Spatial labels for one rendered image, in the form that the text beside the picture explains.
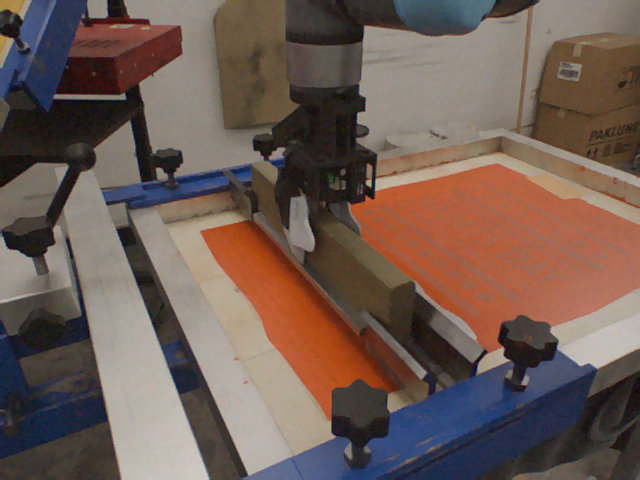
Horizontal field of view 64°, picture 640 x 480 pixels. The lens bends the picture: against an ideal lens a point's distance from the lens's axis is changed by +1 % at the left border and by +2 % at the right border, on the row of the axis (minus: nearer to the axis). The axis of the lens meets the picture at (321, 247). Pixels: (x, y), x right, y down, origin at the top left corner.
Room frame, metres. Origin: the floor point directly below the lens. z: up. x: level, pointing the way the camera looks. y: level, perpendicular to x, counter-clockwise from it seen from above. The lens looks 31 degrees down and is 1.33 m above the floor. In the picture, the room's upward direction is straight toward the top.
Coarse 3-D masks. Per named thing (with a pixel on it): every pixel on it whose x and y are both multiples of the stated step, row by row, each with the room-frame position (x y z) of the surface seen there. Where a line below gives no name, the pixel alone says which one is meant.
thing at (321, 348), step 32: (576, 224) 0.70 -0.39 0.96; (608, 224) 0.70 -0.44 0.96; (576, 288) 0.53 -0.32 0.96; (608, 288) 0.53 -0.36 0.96; (288, 320) 0.47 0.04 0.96; (320, 320) 0.47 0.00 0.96; (480, 320) 0.47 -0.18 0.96; (544, 320) 0.47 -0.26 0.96; (288, 352) 0.41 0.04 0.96; (320, 352) 0.41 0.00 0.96; (352, 352) 0.41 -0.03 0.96; (320, 384) 0.37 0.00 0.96; (384, 384) 0.37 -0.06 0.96
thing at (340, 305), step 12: (264, 228) 0.62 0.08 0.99; (276, 228) 0.62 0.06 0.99; (276, 240) 0.59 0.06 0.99; (288, 252) 0.55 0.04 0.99; (300, 264) 0.52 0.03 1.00; (312, 276) 0.50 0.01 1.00; (324, 288) 0.47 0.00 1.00; (336, 300) 0.45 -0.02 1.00; (348, 312) 0.43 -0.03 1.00; (348, 324) 0.42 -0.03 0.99; (360, 324) 0.41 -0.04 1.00; (360, 336) 0.40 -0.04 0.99
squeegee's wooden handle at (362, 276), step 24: (264, 168) 0.67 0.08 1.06; (264, 192) 0.65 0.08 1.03; (264, 216) 0.65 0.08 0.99; (312, 216) 0.53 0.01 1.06; (336, 240) 0.47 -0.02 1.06; (360, 240) 0.47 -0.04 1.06; (312, 264) 0.52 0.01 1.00; (336, 264) 0.47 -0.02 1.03; (360, 264) 0.43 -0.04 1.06; (384, 264) 0.42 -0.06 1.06; (336, 288) 0.47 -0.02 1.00; (360, 288) 0.42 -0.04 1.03; (384, 288) 0.39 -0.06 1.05; (408, 288) 0.39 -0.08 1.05; (360, 312) 0.42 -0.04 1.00; (384, 312) 0.39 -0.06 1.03; (408, 312) 0.39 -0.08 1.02; (408, 336) 0.39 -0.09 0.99
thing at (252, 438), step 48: (432, 144) 0.98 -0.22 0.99; (480, 144) 1.01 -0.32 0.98; (528, 144) 0.98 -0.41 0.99; (624, 192) 0.79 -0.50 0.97; (144, 240) 0.59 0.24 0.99; (192, 288) 0.48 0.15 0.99; (192, 336) 0.40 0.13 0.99; (624, 336) 0.40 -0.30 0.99; (240, 384) 0.33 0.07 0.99; (240, 432) 0.28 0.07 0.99
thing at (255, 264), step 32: (384, 192) 0.82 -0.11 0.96; (416, 192) 0.82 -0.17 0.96; (512, 192) 0.82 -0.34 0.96; (544, 192) 0.82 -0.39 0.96; (256, 224) 0.70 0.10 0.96; (224, 256) 0.61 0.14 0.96; (256, 256) 0.61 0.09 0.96; (384, 256) 0.61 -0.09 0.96; (256, 288) 0.53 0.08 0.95; (288, 288) 0.53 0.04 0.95
